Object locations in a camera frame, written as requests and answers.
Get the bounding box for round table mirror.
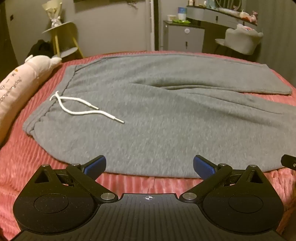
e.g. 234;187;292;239
215;0;243;10

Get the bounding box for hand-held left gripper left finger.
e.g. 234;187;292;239
32;156;119;203

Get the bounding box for pink ribbed bedspread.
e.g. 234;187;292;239
0;50;296;241

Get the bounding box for grey dressing table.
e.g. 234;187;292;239
186;5;258;53

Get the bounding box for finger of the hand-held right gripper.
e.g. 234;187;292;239
281;154;296;172

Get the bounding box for white pole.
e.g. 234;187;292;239
149;0;155;51

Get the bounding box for grey plush chair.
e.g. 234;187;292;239
215;24;264;56

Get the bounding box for grey fleece pants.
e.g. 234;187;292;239
23;54;292;179

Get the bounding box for grey bedside cabinet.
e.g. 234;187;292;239
163;20;205;53

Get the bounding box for pink plush toy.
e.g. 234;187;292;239
240;10;258;24

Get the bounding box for pink plush pillow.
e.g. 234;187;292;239
0;55;62;146

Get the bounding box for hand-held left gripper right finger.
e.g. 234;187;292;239
180;155;267;203

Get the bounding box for yellow side table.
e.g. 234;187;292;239
42;22;84;59

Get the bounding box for wrapped flower bouquet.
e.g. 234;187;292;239
45;0;63;27

